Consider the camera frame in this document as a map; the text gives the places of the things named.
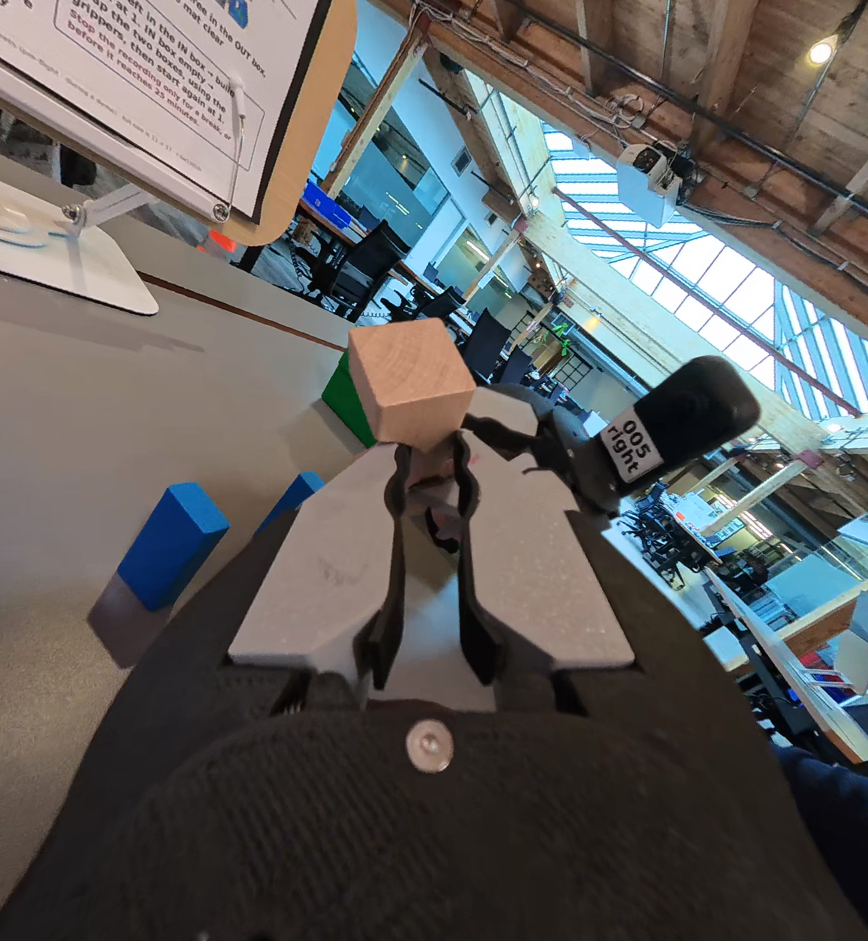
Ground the black office chair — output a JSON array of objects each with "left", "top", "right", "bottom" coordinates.
[{"left": 309, "top": 219, "right": 411, "bottom": 321}]

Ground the person's right forearm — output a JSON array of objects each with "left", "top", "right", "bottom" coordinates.
[{"left": 772, "top": 744, "right": 868, "bottom": 941}]

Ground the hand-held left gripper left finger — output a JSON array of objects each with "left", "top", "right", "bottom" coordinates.
[{"left": 227, "top": 441, "right": 414, "bottom": 692}]

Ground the wooden arch block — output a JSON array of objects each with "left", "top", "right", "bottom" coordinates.
[{"left": 347, "top": 318, "right": 478, "bottom": 492}]

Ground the instruction sheet board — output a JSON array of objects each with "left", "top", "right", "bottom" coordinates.
[{"left": 0, "top": 0, "right": 359, "bottom": 248}]

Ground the small blue bin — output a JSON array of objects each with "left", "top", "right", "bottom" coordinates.
[{"left": 302, "top": 180, "right": 354, "bottom": 232}]

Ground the white ceiling device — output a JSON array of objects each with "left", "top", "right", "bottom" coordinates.
[{"left": 616, "top": 141, "right": 698, "bottom": 229}]

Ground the green storage bin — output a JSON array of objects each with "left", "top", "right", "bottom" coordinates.
[{"left": 321, "top": 351, "right": 378, "bottom": 449}]

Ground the blue rectangular wooden block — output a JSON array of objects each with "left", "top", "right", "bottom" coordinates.
[
  {"left": 116, "top": 483, "right": 231, "bottom": 613},
  {"left": 254, "top": 472, "right": 327, "bottom": 538}
]

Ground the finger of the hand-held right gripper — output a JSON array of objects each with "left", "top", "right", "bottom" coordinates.
[
  {"left": 462, "top": 387, "right": 554, "bottom": 473},
  {"left": 423, "top": 503, "right": 466, "bottom": 557}
]

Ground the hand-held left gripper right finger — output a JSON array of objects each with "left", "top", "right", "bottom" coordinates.
[{"left": 452, "top": 432, "right": 637, "bottom": 688}]

